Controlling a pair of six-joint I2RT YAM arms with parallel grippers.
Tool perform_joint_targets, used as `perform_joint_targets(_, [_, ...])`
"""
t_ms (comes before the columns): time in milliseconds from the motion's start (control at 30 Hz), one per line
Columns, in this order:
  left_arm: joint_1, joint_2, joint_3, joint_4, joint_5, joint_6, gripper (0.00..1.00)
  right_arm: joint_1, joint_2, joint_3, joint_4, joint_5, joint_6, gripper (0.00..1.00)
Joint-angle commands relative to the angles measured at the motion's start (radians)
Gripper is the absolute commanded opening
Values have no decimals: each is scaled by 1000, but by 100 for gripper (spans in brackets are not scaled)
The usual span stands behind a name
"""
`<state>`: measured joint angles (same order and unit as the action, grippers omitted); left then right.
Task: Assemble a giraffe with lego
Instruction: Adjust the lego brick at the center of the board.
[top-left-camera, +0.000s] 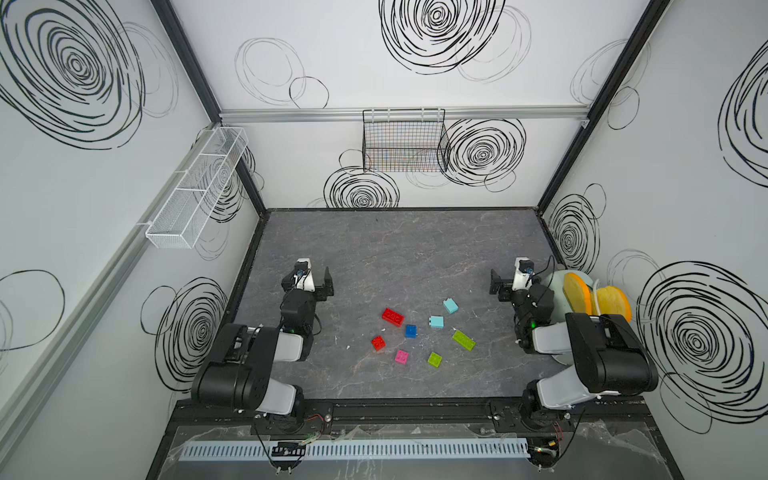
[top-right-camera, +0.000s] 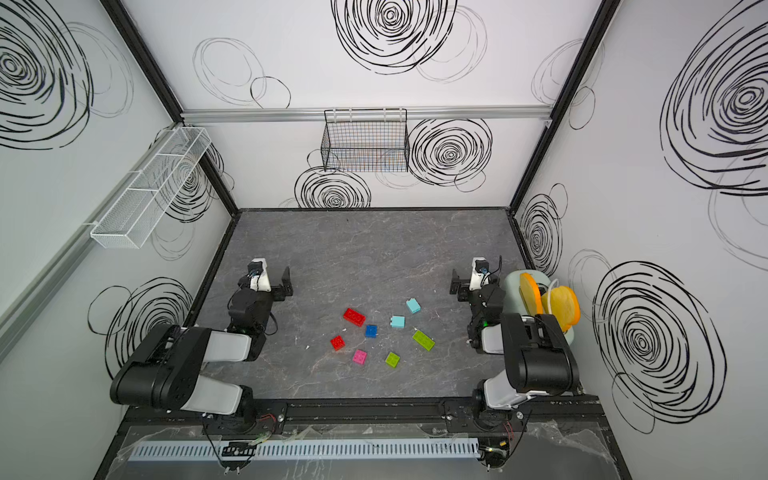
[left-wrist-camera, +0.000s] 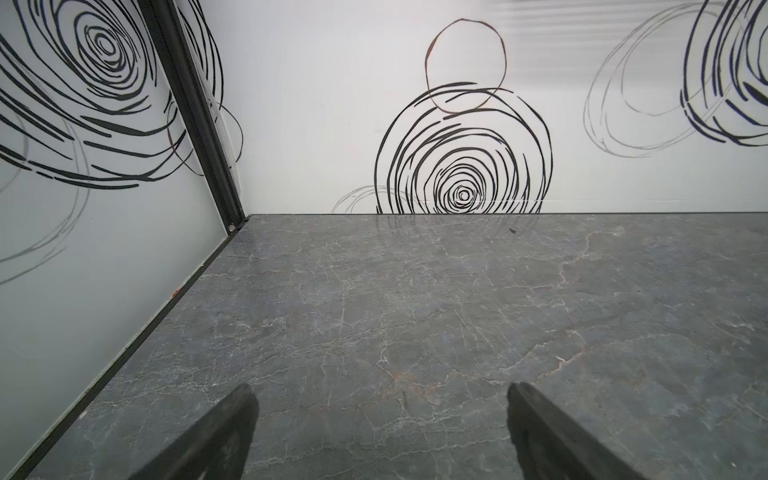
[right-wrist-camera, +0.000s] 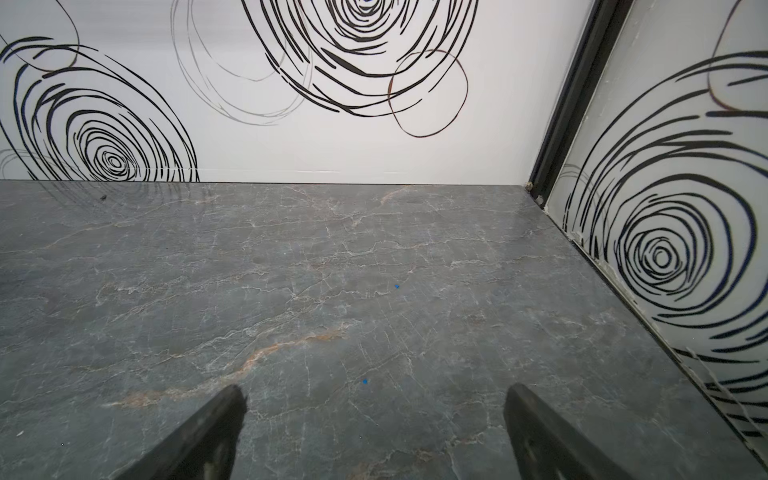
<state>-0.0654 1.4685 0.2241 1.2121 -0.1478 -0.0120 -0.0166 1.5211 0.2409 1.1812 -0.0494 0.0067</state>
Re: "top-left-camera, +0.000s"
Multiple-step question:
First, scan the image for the teal lego brick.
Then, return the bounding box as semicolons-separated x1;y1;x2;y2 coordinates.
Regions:
429;316;444;329
443;298;459;314

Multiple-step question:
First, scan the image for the red long lego brick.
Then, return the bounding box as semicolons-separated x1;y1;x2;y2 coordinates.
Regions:
381;308;405;328

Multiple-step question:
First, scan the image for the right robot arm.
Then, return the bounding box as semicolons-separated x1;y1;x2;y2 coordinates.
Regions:
489;257;658;430

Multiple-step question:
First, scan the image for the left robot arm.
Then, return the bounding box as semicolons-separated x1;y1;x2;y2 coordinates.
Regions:
190;258;334;430

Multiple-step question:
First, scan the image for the long green lego brick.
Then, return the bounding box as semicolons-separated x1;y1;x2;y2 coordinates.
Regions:
452;330;476;351

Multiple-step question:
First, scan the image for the small red lego brick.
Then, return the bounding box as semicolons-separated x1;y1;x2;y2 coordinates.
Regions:
371;336;386;351

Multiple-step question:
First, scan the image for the pink square lego brick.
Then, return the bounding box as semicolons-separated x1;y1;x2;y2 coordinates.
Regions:
395;350;409;365

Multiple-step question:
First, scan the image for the small green lego brick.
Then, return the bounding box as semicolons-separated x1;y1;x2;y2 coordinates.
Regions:
427;352;442;368

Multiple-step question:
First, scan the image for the mint green toaster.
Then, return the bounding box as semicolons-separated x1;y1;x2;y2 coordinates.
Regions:
531;270;605;366

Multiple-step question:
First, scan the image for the left toast slice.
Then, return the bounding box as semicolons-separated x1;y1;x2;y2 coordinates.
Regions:
563;273;594;315

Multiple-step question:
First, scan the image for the toast slice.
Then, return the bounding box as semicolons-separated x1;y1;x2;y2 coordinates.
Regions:
594;286;632;322
563;273;594;315

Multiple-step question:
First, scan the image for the right toast slice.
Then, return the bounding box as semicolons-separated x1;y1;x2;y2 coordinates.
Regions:
594;286;632;322

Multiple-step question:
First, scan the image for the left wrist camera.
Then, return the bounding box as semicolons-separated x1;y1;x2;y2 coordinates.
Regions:
294;258;315;292

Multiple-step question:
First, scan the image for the white wire shelf basket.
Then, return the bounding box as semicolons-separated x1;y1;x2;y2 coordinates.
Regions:
145;126;248;249

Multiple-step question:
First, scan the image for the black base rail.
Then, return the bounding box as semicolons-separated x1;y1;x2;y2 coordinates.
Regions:
166;397;651;436

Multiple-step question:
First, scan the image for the grey slotted cable duct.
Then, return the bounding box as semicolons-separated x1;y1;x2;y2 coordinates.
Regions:
178;438;530;461

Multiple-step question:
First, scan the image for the black wire basket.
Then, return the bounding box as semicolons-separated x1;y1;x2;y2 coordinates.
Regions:
362;108;450;173

